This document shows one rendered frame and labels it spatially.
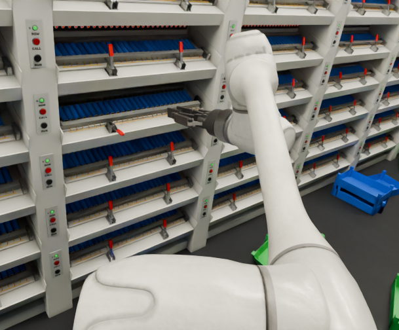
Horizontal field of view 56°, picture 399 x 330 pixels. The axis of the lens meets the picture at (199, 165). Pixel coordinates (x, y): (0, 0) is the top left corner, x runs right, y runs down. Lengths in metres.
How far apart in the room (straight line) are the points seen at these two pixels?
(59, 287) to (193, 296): 1.22
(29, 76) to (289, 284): 0.90
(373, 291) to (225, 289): 1.69
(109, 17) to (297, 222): 0.84
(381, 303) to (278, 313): 1.64
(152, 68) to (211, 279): 1.01
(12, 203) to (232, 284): 1.00
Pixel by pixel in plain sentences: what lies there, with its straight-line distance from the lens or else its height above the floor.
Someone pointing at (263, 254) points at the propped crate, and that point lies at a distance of 1.95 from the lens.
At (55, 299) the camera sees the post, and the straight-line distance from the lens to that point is 1.61.
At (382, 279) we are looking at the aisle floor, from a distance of 2.15.
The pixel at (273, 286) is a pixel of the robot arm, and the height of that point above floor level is 1.00.
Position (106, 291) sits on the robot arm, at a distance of 0.40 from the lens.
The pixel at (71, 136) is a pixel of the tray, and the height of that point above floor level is 0.74.
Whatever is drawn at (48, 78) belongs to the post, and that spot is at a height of 0.95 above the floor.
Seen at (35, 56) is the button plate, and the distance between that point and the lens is 1.11.
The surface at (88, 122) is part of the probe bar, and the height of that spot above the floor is 0.78.
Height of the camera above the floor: 1.29
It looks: 29 degrees down
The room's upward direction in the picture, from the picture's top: 8 degrees clockwise
